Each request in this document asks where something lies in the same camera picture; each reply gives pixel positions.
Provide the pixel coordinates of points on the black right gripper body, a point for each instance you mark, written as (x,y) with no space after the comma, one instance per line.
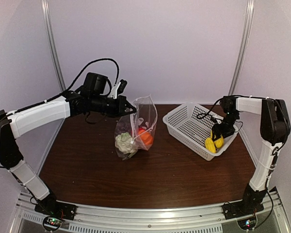
(227,128)

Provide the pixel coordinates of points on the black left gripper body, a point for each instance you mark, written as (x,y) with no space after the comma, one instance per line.
(112,109)

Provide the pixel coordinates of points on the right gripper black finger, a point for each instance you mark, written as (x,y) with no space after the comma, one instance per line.
(219,138)
(213,134)

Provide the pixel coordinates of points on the yellow toy pepper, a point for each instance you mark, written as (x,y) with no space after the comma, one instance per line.
(217,143)

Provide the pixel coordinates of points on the dark red toy grapes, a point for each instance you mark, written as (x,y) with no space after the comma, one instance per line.
(123,127)

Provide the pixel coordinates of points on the clear zip top bag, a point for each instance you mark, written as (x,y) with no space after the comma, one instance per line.
(146,116)

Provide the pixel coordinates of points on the white toy cauliflower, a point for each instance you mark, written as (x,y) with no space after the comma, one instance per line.
(125,146)

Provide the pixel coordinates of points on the orange toy pumpkin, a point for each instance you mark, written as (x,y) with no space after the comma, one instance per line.
(146,137)

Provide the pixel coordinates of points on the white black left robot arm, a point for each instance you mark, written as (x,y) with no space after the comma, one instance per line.
(87,98)

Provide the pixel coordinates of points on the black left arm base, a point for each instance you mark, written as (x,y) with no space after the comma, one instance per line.
(51,207)

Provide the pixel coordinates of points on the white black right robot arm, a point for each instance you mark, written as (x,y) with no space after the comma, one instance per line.
(275,128)

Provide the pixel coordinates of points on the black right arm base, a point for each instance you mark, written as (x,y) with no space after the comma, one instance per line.
(250,204)

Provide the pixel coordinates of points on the yellow toy banana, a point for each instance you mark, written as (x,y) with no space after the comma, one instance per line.
(209,145)

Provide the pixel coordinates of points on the white perforated plastic basket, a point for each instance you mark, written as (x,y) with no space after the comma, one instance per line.
(182,123)

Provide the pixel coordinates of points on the right round circuit board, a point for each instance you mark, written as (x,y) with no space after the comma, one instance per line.
(247,224)

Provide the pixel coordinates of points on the round circuit board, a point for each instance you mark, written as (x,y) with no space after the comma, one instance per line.
(51,223)
(247,224)

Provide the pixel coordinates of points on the left round circuit board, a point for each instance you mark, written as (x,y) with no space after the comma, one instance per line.
(51,223)

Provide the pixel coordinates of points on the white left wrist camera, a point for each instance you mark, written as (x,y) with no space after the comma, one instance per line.
(118,89)

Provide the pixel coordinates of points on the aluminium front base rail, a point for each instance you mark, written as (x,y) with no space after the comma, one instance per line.
(199,219)

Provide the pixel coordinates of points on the right aluminium frame post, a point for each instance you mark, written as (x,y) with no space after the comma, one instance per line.
(248,21)

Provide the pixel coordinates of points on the aluminium frame post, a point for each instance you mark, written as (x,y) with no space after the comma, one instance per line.
(52,44)
(248,21)

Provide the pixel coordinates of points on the left aluminium frame post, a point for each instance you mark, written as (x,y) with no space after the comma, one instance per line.
(52,44)

